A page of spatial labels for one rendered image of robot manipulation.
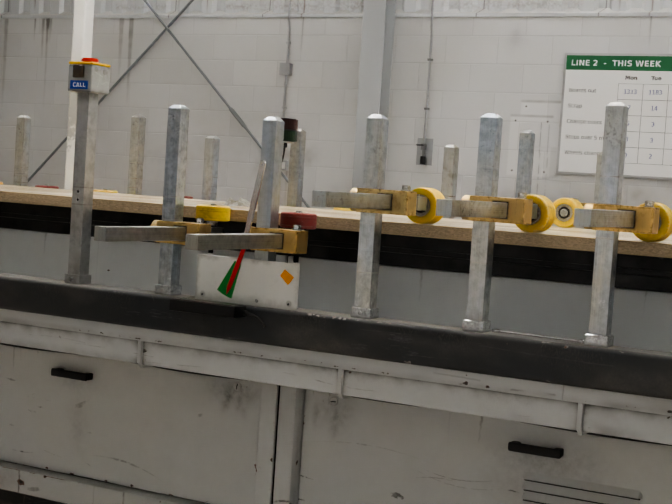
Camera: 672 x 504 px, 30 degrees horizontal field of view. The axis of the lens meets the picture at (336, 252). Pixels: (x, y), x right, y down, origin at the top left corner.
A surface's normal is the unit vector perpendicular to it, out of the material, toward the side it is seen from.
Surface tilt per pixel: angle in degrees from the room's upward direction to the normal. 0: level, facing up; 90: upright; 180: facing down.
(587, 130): 90
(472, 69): 90
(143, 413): 90
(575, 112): 90
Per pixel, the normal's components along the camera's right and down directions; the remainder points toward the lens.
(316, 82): -0.46, 0.02
